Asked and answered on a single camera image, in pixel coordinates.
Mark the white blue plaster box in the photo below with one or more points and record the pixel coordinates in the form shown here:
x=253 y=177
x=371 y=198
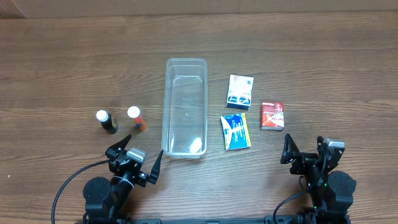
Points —
x=239 y=92

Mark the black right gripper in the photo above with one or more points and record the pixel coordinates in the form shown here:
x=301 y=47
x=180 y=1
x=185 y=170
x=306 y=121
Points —
x=306 y=160

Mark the orange tube white cap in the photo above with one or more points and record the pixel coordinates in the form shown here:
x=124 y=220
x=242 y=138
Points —
x=135 y=113

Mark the red white medicine box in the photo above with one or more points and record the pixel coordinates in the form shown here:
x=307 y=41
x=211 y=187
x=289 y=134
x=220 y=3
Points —
x=272 y=115

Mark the dark bottle white cap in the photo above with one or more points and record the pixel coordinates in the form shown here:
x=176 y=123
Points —
x=107 y=121

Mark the blue yellow VapoDrops box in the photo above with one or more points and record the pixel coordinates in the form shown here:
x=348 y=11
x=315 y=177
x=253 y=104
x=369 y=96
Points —
x=235 y=131

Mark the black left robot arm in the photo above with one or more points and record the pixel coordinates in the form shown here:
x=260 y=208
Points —
x=105 y=198

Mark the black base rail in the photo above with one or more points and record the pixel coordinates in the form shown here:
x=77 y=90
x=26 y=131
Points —
x=288 y=219

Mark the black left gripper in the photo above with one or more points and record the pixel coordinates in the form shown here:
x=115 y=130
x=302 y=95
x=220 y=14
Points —
x=126 y=168

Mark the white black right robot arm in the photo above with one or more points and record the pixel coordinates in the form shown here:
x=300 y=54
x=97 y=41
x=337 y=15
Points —
x=331 y=191

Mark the clear plastic container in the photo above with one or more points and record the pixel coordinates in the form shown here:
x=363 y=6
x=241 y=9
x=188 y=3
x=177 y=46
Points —
x=185 y=113

